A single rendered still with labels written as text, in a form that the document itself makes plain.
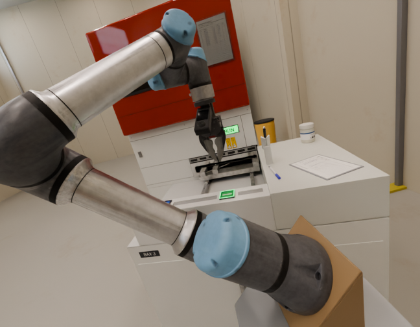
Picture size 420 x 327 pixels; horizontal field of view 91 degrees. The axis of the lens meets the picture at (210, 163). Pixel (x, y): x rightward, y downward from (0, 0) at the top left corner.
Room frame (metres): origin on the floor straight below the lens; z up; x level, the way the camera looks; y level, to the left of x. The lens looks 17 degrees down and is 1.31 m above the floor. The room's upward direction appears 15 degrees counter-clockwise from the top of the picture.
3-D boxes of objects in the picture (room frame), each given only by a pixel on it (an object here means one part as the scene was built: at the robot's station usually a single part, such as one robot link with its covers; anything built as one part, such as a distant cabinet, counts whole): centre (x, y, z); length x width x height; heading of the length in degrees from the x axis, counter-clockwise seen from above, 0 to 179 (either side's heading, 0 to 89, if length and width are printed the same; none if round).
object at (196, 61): (0.71, -0.03, 1.41); 0.09 x 0.08 x 0.11; 117
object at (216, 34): (1.63, 0.01, 1.52); 0.81 x 0.75 x 0.60; 77
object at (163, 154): (1.32, 0.08, 1.02); 0.81 x 0.03 x 0.40; 77
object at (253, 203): (0.72, 0.09, 0.89); 0.55 x 0.09 x 0.14; 77
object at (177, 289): (0.94, -0.11, 0.41); 0.96 x 0.64 x 0.82; 77
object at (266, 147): (0.90, -0.27, 1.03); 0.06 x 0.04 x 0.13; 167
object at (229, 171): (1.19, -0.10, 0.87); 0.36 x 0.08 x 0.03; 77
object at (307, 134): (1.06, -0.54, 1.01); 0.07 x 0.07 x 0.10
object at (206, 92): (0.71, -0.03, 1.33); 0.08 x 0.08 x 0.05
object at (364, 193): (0.88, -0.41, 0.89); 0.62 x 0.35 x 0.14; 167
